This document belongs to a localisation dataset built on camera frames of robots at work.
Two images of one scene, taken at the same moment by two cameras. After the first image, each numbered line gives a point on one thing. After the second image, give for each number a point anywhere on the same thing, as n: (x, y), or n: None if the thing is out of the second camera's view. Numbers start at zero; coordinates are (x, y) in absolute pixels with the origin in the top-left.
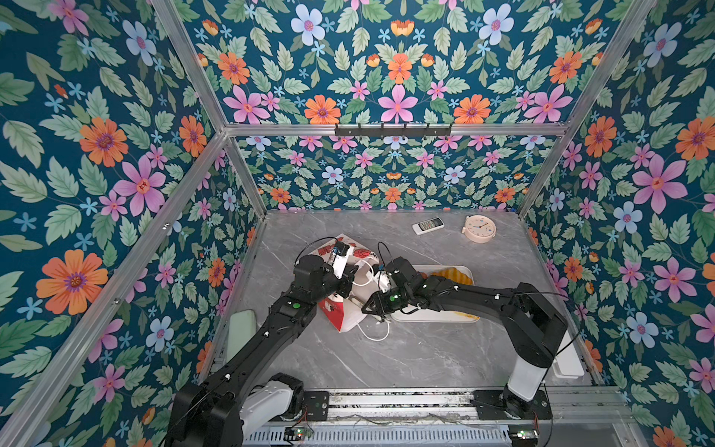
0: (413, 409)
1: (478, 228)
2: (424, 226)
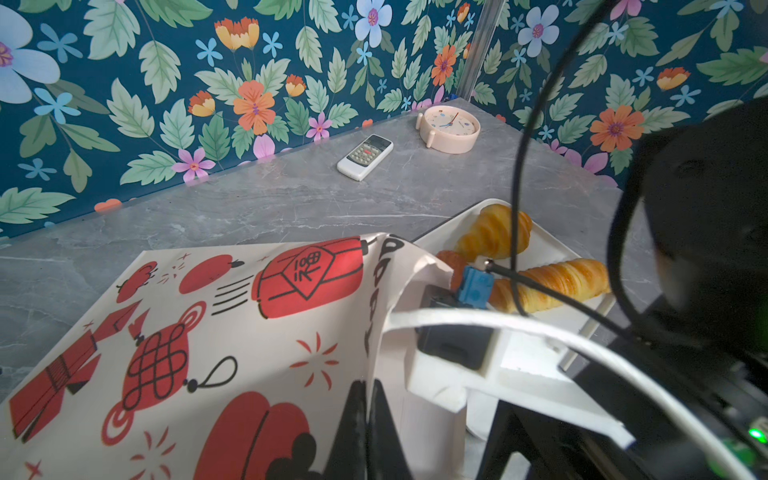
0: None
1: (448, 128)
2: (366, 157)
